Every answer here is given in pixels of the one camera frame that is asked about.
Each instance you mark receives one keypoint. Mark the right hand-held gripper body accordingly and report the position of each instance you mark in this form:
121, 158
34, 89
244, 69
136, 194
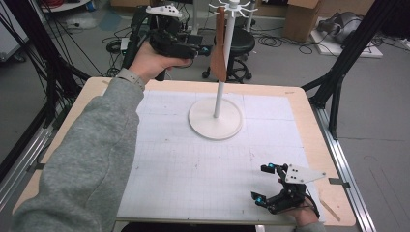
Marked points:
290, 193

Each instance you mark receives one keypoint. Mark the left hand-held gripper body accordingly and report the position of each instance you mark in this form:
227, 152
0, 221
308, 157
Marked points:
170, 45

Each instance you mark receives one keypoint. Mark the wooden spatula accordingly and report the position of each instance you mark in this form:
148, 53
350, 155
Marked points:
219, 64

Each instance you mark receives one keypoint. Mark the white hook stand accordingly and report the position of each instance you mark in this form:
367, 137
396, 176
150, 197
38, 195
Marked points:
219, 96

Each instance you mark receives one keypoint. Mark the person's right hand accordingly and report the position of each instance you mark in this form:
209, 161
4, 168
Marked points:
304, 216

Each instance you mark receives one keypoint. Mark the person's left hand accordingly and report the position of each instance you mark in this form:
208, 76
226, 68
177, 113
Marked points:
146, 64

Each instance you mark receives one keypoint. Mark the black round stool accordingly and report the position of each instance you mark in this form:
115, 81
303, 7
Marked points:
241, 42

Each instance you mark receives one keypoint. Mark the thin wooden strip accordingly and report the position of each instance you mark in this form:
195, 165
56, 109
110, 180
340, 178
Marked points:
329, 209

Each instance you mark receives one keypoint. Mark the white power adapter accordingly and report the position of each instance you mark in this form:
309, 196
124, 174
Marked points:
124, 44

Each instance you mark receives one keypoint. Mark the grey tape piece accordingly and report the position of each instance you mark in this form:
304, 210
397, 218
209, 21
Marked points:
339, 183

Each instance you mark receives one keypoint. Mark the beige wristwatch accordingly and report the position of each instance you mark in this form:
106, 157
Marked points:
130, 78

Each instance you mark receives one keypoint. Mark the white grid mat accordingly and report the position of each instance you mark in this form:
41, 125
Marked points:
193, 177

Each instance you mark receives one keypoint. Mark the tall open cardboard box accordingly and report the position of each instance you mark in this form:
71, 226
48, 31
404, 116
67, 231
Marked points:
301, 19

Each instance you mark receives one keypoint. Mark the grey backpack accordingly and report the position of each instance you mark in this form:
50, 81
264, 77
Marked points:
341, 25

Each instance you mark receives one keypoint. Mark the white floor board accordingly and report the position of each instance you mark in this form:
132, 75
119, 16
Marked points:
370, 51

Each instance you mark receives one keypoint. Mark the aluminium rail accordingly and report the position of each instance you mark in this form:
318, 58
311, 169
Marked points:
348, 167
22, 167

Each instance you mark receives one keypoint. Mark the black metal frame strut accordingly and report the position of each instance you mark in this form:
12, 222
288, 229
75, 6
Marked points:
48, 64
348, 54

